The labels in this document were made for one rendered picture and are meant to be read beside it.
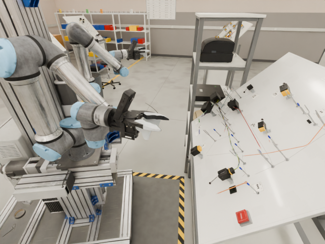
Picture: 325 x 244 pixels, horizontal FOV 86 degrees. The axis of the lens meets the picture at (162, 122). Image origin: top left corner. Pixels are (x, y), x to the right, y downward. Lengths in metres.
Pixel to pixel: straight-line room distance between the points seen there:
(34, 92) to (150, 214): 1.71
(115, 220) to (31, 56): 1.55
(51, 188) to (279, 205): 1.12
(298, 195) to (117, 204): 1.57
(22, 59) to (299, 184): 1.18
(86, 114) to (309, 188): 0.92
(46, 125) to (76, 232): 1.29
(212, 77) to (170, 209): 2.91
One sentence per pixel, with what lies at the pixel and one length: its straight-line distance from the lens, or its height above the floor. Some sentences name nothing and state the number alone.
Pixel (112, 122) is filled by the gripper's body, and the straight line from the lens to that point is 0.65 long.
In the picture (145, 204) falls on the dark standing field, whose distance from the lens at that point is 2.23.
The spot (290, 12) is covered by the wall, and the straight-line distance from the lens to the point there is 8.70.
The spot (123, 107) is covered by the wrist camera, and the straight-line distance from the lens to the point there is 0.59.
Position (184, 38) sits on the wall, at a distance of 8.37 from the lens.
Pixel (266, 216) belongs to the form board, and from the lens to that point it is 0.97.
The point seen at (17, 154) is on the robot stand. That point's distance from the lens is 1.45.
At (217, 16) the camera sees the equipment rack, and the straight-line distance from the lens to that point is 1.65.
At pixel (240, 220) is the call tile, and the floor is 1.09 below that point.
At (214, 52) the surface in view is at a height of 1.56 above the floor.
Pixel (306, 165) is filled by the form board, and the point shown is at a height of 1.31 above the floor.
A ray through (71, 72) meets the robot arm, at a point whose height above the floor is 1.67.
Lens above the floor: 1.89
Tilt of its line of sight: 33 degrees down
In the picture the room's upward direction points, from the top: straight up
